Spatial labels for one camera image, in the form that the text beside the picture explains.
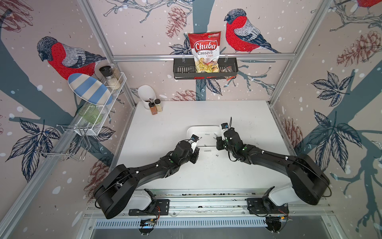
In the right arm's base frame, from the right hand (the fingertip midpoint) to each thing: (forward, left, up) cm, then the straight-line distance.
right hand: (216, 137), depth 89 cm
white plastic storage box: (+8, +5, -10) cm, 13 cm away
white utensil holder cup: (+37, +52, +4) cm, 64 cm away
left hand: (-7, +9, 0) cm, 11 cm away
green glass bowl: (-4, +63, +26) cm, 68 cm away
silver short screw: (-7, -2, -10) cm, 13 cm away
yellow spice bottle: (+28, +42, -4) cm, 51 cm away
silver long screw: (-4, +4, -11) cm, 12 cm away
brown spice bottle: (+26, +46, -3) cm, 53 cm away
